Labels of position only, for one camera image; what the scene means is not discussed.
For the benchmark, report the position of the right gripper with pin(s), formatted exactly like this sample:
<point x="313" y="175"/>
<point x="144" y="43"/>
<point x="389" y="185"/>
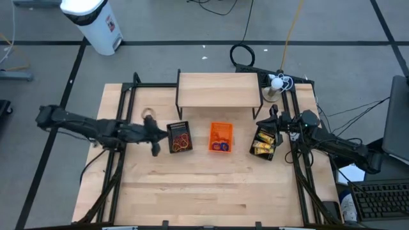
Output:
<point x="287" y="126"/>

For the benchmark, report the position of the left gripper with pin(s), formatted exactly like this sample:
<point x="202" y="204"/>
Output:
<point x="143" y="134"/>

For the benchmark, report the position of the yellow plastic snack bag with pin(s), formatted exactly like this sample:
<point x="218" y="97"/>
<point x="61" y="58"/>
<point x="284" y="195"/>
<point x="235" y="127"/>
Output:
<point x="266" y="138"/>

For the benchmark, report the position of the black plastic mesh basket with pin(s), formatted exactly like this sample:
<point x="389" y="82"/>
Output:
<point x="255" y="156"/>
<point x="179" y="126"/>

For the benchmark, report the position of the red rubber band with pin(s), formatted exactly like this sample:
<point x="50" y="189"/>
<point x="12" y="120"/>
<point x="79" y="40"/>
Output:
<point x="185" y="137"/>

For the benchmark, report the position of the orange plastic mesh basket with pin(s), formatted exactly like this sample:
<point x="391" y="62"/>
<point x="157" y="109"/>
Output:
<point x="220" y="126"/>

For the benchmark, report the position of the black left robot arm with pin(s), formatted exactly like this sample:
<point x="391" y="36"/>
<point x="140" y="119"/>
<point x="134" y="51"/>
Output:
<point x="80" y="123"/>

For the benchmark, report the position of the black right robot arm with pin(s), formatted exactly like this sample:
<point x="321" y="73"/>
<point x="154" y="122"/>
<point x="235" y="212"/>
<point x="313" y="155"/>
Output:
<point x="345" y="148"/>

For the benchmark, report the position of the dark desk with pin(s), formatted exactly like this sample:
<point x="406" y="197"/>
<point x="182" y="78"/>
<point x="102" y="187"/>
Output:
<point x="383" y="166"/>

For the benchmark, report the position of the yellow rubber band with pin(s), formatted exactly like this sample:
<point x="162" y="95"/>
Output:
<point x="175" y="147"/>

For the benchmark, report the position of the white bulb lamp wooden base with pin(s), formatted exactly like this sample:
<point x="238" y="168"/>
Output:
<point x="276" y="83"/>

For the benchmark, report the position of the black power strip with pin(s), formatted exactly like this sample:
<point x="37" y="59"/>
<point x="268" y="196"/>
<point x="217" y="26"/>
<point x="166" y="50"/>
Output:
<point x="252" y="72"/>

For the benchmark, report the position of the wooden riser shelf black legs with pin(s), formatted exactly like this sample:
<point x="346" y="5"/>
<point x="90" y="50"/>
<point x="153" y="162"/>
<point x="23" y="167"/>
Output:
<point x="219" y="89"/>

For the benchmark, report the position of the white printed paper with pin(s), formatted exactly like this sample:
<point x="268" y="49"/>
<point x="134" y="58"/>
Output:
<point x="351" y="175"/>

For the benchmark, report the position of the black smartphone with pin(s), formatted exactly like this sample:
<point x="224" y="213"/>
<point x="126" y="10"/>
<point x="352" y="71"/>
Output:
<point x="331" y="209"/>

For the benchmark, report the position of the white trash can black liner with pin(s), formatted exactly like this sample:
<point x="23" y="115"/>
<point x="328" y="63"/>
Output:
<point x="96" y="28"/>

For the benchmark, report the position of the grey computer monitor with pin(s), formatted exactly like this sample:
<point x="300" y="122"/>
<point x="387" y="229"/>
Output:
<point x="397" y="121"/>

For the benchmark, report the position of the black computer keyboard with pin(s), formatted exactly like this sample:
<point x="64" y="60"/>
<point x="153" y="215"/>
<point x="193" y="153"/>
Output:
<point x="380" y="199"/>

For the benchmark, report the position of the grey metal floor base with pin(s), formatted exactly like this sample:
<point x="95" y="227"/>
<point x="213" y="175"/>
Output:
<point x="16" y="76"/>
<point x="35" y="2"/>

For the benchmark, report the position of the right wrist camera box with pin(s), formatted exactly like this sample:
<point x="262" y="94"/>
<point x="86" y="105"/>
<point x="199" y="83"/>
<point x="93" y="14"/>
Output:
<point x="279" y="140"/>

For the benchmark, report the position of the black metal rig frame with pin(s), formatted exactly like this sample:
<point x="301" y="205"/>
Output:
<point x="150" y="85"/>

